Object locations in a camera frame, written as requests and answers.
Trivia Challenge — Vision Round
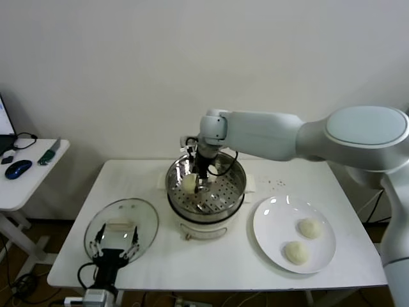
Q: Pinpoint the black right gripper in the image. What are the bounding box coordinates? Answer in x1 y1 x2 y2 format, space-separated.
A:
194 156 212 194

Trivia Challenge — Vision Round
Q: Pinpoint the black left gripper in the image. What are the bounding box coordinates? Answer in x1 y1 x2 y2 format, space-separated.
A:
89 223 141 288

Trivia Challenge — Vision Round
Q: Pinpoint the round glass pot lid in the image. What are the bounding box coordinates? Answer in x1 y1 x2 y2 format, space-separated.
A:
84 198 160 268

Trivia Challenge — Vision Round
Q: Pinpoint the perforated steel steamer basket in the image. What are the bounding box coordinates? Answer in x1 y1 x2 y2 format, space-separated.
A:
155 149 256 216

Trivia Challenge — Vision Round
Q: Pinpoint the white electric cooker pot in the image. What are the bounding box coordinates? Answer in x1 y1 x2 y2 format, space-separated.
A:
155 178 256 241

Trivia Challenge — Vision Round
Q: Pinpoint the round white plate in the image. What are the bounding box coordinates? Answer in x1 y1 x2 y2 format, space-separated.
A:
252 195 337 274

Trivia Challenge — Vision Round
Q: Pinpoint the white power strip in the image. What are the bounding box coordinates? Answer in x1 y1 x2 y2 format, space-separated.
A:
172 296 201 307

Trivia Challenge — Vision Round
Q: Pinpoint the white side table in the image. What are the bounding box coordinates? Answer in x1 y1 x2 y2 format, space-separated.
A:
0 139 70 278

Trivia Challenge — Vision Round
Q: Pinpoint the blue computer mouse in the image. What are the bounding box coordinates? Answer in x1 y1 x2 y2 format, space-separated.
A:
4 160 33 180

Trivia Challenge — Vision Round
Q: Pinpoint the black laptop computer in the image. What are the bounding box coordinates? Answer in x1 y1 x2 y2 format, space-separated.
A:
0 93 19 157

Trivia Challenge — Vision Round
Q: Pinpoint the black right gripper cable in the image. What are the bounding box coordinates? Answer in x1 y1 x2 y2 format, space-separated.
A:
219 149 240 176

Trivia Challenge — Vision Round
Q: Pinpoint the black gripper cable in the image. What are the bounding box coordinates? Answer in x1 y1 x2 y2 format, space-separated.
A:
78 262 98 288
219 149 240 176

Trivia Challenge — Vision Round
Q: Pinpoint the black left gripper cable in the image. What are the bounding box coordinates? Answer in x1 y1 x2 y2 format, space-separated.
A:
78 262 98 288

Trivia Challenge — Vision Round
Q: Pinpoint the green handled knife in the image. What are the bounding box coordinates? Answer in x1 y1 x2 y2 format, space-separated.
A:
37 137 62 166

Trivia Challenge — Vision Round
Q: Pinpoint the black floor cable bundle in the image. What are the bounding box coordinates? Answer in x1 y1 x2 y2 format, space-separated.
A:
0 235 49 304

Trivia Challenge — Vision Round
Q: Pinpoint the black looped desk cable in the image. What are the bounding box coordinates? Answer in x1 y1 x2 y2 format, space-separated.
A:
12 132 38 151

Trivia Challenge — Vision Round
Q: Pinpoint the white wall cable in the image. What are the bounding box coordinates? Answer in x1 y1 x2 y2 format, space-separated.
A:
356 188 384 215

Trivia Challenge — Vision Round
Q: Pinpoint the black wall cable with plug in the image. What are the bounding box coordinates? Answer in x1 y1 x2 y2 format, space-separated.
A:
364 190 392 224

